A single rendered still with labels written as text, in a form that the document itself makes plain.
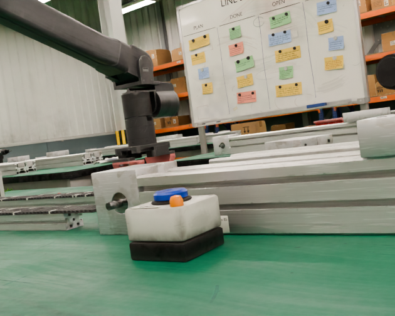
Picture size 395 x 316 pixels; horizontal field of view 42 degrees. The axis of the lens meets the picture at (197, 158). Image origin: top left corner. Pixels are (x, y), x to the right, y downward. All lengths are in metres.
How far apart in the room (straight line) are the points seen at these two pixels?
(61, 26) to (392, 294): 0.70
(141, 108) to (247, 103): 3.01
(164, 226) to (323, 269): 0.18
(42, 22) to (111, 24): 8.35
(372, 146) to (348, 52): 3.06
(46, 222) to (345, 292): 0.64
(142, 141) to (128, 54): 0.17
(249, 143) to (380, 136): 1.92
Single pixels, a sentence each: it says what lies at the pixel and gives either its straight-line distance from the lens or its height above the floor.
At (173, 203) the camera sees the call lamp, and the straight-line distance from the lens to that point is 0.55.
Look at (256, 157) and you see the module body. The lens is 0.84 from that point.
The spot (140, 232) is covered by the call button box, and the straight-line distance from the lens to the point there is 0.59.
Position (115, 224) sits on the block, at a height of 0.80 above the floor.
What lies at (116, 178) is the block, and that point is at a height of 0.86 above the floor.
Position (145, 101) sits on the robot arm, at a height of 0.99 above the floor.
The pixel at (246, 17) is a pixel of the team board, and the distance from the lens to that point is 4.02.
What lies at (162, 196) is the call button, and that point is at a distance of 0.58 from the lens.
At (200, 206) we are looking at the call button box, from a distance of 0.58.
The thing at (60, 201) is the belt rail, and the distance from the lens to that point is 1.20.
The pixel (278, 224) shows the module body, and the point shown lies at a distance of 0.63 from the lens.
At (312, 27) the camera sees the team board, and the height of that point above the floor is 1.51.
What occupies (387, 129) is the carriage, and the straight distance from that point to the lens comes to 0.56.
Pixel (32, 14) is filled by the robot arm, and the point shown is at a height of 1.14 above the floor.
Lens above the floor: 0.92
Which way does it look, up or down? 3 degrees down
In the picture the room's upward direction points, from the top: 8 degrees counter-clockwise
